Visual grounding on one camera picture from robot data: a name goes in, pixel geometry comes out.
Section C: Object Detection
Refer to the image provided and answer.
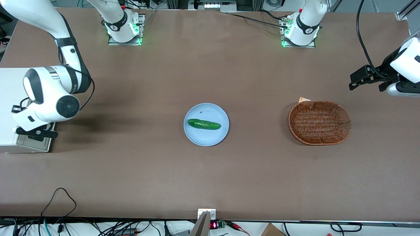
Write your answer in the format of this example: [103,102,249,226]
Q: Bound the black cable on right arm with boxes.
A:
[57,38,96,111]

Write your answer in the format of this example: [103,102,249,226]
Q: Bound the black cable to left gripper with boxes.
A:
[356,0,388,81]

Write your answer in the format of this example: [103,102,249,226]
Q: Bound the green cucumber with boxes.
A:
[187,119,221,130]

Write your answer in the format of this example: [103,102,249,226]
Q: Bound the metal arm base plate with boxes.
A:
[280,16,316,48]
[108,14,146,46]

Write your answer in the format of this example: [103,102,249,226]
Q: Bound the grey equipment box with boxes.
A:
[188,0,237,13]

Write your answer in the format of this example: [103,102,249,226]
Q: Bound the glass oven door with handle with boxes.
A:
[15,122,56,153]

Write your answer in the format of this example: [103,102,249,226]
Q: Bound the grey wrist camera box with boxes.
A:
[387,82,420,97]

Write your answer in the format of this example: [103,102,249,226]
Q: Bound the white toaster oven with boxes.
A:
[0,67,57,154]

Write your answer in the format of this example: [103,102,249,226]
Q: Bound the black cable loop under table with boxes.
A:
[330,222,362,233]

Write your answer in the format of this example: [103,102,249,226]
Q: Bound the black looped cable on table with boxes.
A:
[41,187,77,217]

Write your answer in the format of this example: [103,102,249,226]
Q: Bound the oval brown wicker basket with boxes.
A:
[288,100,352,146]

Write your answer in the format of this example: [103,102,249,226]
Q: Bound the black cable to arm base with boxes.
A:
[226,10,290,29]

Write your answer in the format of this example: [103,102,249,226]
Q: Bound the aluminium frame profile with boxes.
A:
[395,0,420,21]

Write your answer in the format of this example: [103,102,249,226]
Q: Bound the light blue round plate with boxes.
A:
[183,103,229,147]

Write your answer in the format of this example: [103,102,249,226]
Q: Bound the metal table edge bracket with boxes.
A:
[198,209,217,220]

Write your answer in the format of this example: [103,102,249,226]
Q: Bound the brown cardboard piece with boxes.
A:
[261,223,286,236]

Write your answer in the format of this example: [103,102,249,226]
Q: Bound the grey camera mount bar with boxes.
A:
[189,211,211,236]

